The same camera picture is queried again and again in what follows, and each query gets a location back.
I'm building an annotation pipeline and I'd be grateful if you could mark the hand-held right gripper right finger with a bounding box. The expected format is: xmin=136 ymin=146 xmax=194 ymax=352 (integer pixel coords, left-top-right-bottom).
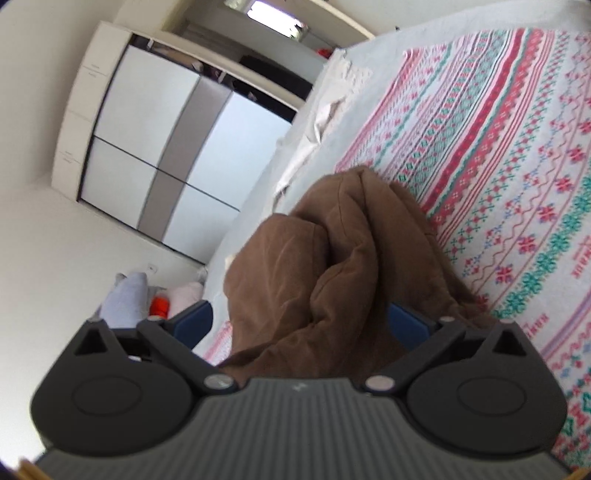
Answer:
xmin=362 ymin=302 xmax=528 ymax=397

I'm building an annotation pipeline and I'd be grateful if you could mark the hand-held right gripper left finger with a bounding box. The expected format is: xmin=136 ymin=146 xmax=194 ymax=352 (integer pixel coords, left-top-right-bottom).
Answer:
xmin=74 ymin=299 xmax=240 ymax=397

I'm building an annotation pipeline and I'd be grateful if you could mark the brown jacket with beige lining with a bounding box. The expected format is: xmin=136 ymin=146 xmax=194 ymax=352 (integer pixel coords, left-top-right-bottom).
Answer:
xmin=215 ymin=165 xmax=500 ymax=389

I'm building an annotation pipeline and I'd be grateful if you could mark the pink pillow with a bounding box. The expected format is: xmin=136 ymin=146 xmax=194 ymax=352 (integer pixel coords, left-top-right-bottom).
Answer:
xmin=165 ymin=281 xmax=205 ymax=320

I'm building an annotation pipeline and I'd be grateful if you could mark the red green patterned blanket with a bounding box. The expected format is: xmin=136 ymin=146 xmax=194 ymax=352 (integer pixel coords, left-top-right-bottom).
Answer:
xmin=203 ymin=28 xmax=591 ymax=472

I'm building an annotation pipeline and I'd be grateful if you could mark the white and grey wardrobe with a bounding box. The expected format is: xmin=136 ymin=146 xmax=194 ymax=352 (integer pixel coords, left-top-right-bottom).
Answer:
xmin=51 ymin=21 xmax=325 ymax=267

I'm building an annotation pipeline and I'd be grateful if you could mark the white crumpled cloth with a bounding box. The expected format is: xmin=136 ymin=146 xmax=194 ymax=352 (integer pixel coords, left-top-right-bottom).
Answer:
xmin=274 ymin=48 xmax=373 ymax=197

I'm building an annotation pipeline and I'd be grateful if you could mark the bed with grey sheet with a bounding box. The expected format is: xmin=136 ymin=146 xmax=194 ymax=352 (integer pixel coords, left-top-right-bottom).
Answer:
xmin=198 ymin=0 xmax=591 ymax=324

